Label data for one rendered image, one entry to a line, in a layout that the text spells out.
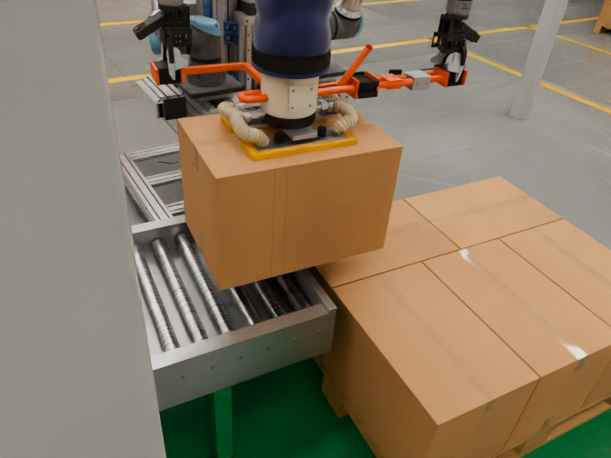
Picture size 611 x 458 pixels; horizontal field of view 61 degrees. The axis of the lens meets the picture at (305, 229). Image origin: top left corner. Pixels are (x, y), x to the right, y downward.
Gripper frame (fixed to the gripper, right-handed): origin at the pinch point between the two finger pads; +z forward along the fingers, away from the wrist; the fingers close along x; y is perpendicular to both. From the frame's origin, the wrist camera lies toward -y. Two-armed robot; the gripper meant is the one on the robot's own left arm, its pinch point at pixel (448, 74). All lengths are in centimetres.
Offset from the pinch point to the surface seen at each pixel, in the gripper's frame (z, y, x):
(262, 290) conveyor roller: 65, 73, 11
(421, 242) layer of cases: 66, 3, 8
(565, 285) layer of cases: 67, -33, 50
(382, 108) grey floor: 120, -138, -223
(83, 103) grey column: -48, 123, 111
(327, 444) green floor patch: 120, 60, 44
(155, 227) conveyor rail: 59, 99, -31
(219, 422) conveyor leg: 96, 98, 34
